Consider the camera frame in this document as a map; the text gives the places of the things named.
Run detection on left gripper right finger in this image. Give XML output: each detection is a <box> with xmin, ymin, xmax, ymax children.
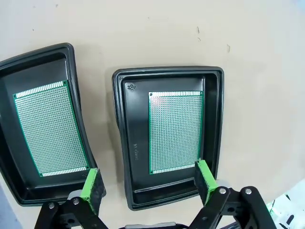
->
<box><xmin>188</xmin><ymin>159</ymin><xmax>278</xmax><ymax>229</ymax></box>

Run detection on green perforated circuit board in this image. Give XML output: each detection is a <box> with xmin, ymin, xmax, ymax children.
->
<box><xmin>148</xmin><ymin>90</ymin><xmax>205</xmax><ymax>175</ymax></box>
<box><xmin>13</xmin><ymin>80</ymin><xmax>91</xmax><ymax>177</ymax></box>

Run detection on black plastic ESD tray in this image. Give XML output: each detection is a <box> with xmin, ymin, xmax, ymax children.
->
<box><xmin>111</xmin><ymin>66</ymin><xmax>225</xmax><ymax>211</ymax></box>
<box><xmin>0</xmin><ymin>42</ymin><xmax>107</xmax><ymax>208</ymax></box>

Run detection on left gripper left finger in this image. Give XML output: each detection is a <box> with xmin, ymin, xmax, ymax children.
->
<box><xmin>35</xmin><ymin>168</ymin><xmax>108</xmax><ymax>229</ymax></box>

